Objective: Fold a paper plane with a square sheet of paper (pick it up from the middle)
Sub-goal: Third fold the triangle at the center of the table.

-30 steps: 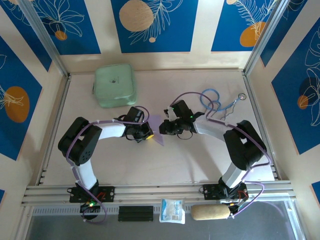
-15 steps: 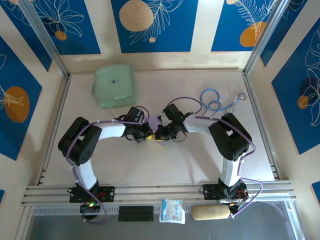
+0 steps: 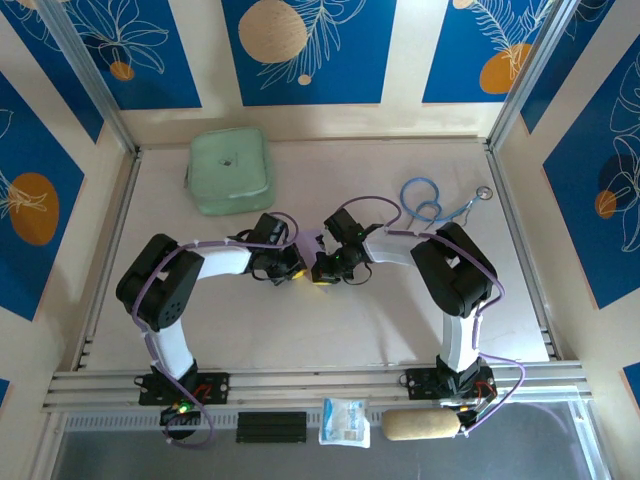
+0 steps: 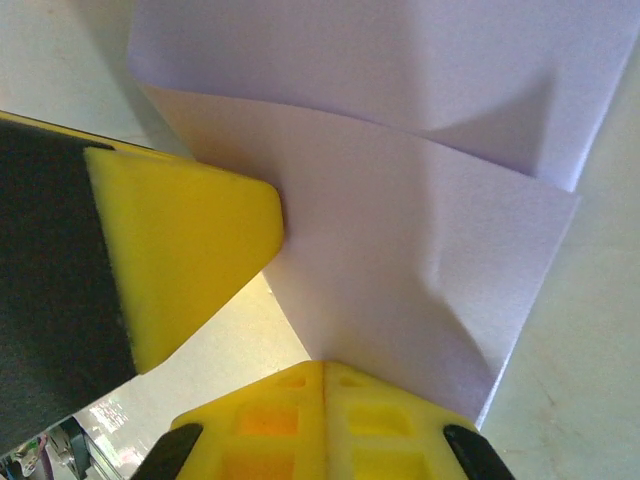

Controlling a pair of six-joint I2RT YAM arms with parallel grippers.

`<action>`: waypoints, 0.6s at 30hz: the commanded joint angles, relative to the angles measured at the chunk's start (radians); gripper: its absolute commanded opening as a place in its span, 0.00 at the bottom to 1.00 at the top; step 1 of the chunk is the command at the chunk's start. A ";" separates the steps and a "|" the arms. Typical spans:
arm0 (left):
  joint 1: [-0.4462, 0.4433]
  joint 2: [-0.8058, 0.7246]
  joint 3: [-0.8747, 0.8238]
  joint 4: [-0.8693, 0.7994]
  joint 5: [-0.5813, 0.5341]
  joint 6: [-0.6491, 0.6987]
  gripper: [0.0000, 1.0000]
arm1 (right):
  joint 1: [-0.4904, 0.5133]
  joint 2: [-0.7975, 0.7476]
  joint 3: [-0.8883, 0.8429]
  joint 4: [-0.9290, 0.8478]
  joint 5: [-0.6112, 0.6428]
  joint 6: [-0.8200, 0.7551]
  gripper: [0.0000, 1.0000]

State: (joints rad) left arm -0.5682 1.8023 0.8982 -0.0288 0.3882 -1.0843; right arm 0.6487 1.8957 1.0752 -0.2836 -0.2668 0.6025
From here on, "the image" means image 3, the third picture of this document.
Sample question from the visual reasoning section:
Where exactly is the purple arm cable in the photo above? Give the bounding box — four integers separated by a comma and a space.
130, 212, 301, 449
339, 195, 527, 437

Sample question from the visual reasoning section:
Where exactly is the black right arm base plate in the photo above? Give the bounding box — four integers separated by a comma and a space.
399, 367, 497, 401

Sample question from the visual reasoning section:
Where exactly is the beige foam roll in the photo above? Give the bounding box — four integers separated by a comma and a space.
381, 408, 462, 442

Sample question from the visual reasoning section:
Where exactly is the grey slotted cable duct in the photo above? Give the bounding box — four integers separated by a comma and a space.
63, 410, 386, 432

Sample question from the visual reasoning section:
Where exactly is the blue stethoscope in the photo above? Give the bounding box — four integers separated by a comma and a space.
399, 177, 495, 226

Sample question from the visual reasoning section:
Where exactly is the lilac square paper sheet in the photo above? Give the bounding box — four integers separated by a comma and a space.
294, 228, 329, 266

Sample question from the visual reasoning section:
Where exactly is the black ridged block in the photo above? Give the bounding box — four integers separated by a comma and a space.
235, 411, 308, 445

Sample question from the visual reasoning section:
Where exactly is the mint green zip case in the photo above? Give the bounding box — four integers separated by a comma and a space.
186, 127, 277, 217

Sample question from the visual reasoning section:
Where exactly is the aluminium corner post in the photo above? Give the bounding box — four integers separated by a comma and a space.
37, 0, 139, 154
487, 0, 576, 151

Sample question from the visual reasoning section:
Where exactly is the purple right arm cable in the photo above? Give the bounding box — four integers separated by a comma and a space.
339, 195, 527, 437

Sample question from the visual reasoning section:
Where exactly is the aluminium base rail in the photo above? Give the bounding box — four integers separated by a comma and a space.
42, 360, 594, 412

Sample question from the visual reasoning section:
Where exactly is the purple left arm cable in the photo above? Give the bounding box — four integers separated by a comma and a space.
130, 212, 301, 449

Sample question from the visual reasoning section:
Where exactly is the aluminium side rail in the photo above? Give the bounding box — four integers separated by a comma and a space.
484, 142, 566, 361
72, 149, 144, 371

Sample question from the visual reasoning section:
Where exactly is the white blue plastic packet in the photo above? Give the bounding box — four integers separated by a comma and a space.
318, 397, 372, 450

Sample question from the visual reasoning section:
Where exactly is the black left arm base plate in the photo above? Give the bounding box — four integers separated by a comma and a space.
138, 372, 231, 406

